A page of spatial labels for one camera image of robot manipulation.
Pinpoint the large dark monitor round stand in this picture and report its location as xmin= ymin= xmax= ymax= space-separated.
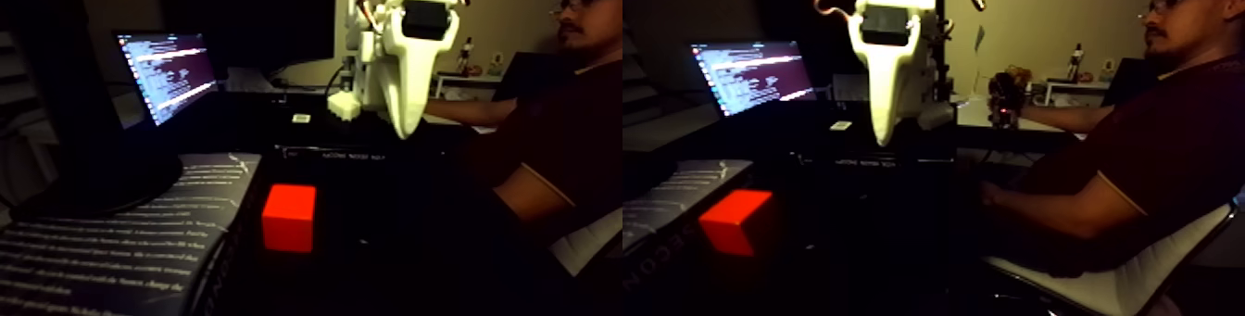
xmin=0 ymin=0 xmax=186 ymax=217

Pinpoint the red cube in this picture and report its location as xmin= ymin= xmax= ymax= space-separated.
xmin=261 ymin=183 xmax=318 ymax=254

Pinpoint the laptop with lit screen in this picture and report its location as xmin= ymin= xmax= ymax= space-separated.
xmin=114 ymin=31 xmax=234 ymax=130

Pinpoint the white side table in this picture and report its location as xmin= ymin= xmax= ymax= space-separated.
xmin=434 ymin=71 xmax=507 ymax=100

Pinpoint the black platform with white lettering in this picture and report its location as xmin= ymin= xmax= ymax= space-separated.
xmin=274 ymin=140 xmax=459 ymax=163

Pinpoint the black box with white text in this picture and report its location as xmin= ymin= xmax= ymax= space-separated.
xmin=0 ymin=152 xmax=264 ymax=316

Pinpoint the dark leader arm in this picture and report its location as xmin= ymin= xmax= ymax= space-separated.
xmin=987 ymin=65 xmax=1025 ymax=130

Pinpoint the black flat monitor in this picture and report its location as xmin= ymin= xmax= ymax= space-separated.
xmin=160 ymin=0 xmax=337 ymax=71

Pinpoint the person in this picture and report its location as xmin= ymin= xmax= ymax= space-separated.
xmin=467 ymin=0 xmax=623 ymax=232

